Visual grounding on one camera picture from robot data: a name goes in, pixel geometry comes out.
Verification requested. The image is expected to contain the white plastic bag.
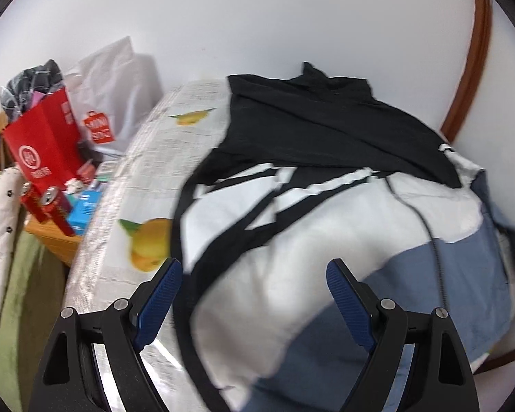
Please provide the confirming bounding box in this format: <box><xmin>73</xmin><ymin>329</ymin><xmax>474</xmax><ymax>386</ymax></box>
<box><xmin>64</xmin><ymin>36</ymin><xmax>164</xmax><ymax>157</ymax></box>

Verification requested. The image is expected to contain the red drink can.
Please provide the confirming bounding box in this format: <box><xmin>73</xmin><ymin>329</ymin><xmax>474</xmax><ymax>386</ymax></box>
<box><xmin>19</xmin><ymin>181</ymin><xmax>48</xmax><ymax>224</ymax></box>
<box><xmin>38</xmin><ymin>186</ymin><xmax>77</xmax><ymax>238</ymax></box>

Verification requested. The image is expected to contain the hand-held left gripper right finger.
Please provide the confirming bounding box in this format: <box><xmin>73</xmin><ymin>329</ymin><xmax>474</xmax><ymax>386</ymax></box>
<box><xmin>326</xmin><ymin>258</ymin><xmax>481</xmax><ymax>412</ymax></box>

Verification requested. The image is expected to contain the thin black cord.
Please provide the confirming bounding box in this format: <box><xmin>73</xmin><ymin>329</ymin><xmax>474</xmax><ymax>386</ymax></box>
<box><xmin>384</xmin><ymin>177</ymin><xmax>449</xmax><ymax>307</ymax></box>

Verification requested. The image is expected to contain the brown wooden frame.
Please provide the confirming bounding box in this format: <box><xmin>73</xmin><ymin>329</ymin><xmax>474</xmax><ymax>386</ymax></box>
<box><xmin>440</xmin><ymin>0</ymin><xmax>494</xmax><ymax>144</ymax></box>

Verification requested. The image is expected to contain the white dotted cloth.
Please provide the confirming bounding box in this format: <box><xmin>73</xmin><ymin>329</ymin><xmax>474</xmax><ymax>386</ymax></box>
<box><xmin>0</xmin><ymin>167</ymin><xmax>26</xmax><ymax>355</ymax></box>

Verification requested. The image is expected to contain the small wooden side table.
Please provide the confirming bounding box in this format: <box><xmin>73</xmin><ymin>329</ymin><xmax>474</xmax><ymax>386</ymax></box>
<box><xmin>23</xmin><ymin>215</ymin><xmax>84</xmax><ymax>267</ymax></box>

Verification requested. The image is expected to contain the blue cardboard box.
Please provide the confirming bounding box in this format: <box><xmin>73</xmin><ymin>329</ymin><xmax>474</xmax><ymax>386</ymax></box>
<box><xmin>66</xmin><ymin>189</ymin><xmax>101</xmax><ymax>237</ymax></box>

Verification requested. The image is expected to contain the fruit print tablecloth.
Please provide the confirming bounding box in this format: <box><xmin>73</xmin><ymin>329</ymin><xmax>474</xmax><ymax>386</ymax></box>
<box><xmin>62</xmin><ymin>78</ymin><xmax>232</xmax><ymax>412</ymax></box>

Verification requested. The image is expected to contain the small red box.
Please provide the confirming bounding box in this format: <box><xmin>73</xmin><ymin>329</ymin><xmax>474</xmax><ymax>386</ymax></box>
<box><xmin>76</xmin><ymin>160</ymin><xmax>99</xmax><ymax>184</ymax></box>

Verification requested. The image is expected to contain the green cushion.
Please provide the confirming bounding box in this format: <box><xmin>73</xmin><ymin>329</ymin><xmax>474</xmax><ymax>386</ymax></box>
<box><xmin>0</xmin><ymin>232</ymin><xmax>67</xmax><ymax>412</ymax></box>

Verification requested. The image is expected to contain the brown wooden rail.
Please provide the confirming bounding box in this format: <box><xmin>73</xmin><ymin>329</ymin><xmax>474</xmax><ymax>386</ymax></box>
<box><xmin>474</xmin><ymin>338</ymin><xmax>515</xmax><ymax>375</ymax></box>

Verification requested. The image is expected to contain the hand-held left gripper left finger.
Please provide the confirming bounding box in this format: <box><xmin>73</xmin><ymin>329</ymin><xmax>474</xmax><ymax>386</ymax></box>
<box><xmin>28</xmin><ymin>257</ymin><xmax>183</xmax><ymax>412</ymax></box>

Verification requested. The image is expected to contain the red paper bag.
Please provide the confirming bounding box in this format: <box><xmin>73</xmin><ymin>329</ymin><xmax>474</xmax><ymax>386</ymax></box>
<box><xmin>2</xmin><ymin>86</ymin><xmax>83</xmax><ymax>185</ymax></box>

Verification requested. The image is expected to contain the black white and blue garment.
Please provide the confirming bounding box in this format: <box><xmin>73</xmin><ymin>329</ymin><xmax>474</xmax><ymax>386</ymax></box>
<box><xmin>172</xmin><ymin>62</ymin><xmax>515</xmax><ymax>412</ymax></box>

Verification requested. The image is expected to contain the dark checked cloth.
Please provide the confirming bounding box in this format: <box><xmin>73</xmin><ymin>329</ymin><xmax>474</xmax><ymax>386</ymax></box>
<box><xmin>0</xmin><ymin>59</ymin><xmax>65</xmax><ymax>123</ymax></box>

